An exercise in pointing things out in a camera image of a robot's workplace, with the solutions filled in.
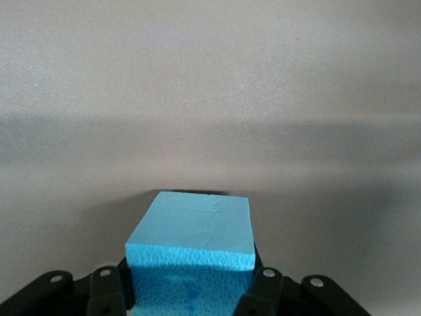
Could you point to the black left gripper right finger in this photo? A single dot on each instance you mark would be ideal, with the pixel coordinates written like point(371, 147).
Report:
point(269, 289)

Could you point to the blue foam cube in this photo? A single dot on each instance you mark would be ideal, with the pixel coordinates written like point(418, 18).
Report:
point(194, 227)

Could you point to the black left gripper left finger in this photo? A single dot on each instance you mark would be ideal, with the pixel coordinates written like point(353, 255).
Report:
point(105, 293)

